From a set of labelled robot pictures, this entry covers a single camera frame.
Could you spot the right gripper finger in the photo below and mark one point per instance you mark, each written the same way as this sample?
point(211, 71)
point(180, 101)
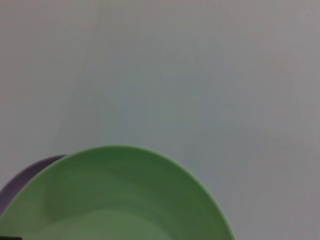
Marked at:
point(10, 238)

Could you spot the light green plate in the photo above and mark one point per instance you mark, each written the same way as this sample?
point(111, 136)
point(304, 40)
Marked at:
point(125, 195)

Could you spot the lavender plate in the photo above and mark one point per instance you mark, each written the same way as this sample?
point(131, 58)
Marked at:
point(22, 177)

